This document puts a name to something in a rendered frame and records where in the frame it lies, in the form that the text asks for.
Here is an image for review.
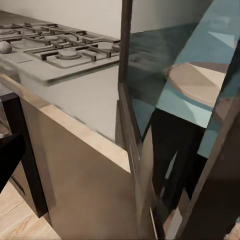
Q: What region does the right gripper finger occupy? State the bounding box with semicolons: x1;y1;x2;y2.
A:
0;133;26;193

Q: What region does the microwave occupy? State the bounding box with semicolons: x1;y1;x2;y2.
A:
117;0;240;240

